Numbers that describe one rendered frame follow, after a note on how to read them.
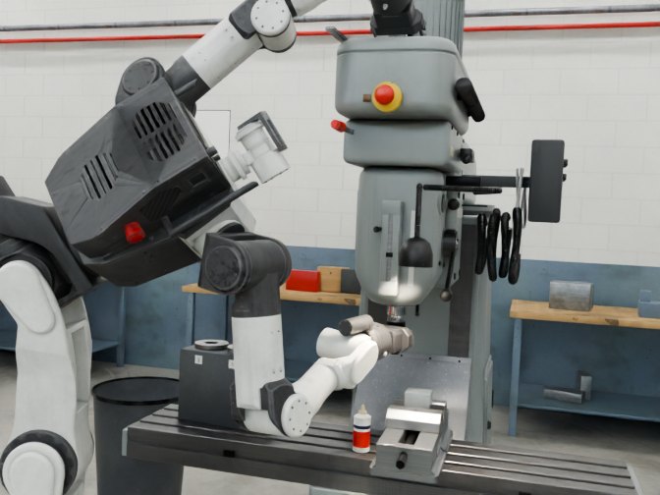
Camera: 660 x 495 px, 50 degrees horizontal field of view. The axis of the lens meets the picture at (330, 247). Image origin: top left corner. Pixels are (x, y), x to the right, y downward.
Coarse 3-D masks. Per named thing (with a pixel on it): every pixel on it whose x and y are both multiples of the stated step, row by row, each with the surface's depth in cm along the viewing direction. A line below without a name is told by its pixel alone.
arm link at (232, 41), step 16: (256, 0) 142; (272, 0) 141; (240, 16) 142; (256, 16) 141; (272, 16) 141; (288, 16) 141; (208, 32) 145; (224, 32) 144; (240, 32) 143; (256, 32) 143; (272, 32) 141; (192, 48) 145; (208, 48) 144; (224, 48) 144; (240, 48) 144; (256, 48) 148; (192, 64) 144; (208, 64) 144; (224, 64) 145; (240, 64) 149; (208, 80) 145
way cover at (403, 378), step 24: (384, 360) 208; (408, 360) 207; (432, 360) 205; (456, 360) 204; (360, 384) 207; (384, 384) 206; (408, 384) 204; (432, 384) 202; (456, 384) 201; (384, 408) 202; (456, 408) 198; (456, 432) 193
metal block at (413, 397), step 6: (408, 390) 170; (414, 390) 171; (420, 390) 171; (426, 390) 171; (432, 390) 172; (408, 396) 168; (414, 396) 168; (420, 396) 168; (426, 396) 167; (408, 402) 169; (414, 402) 168; (420, 402) 168; (426, 402) 167; (426, 408) 167
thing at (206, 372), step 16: (192, 352) 184; (208, 352) 183; (224, 352) 184; (192, 368) 185; (208, 368) 183; (224, 368) 181; (192, 384) 185; (208, 384) 183; (224, 384) 181; (192, 400) 185; (208, 400) 183; (224, 400) 181; (192, 416) 185; (208, 416) 183; (224, 416) 181
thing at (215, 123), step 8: (200, 112) 639; (208, 112) 637; (216, 112) 635; (224, 112) 633; (200, 120) 639; (208, 120) 637; (216, 120) 635; (224, 120) 633; (208, 128) 637; (216, 128) 635; (224, 128) 633; (208, 136) 638; (216, 136) 636; (224, 136) 634; (216, 144) 636; (224, 144) 634; (224, 152) 634
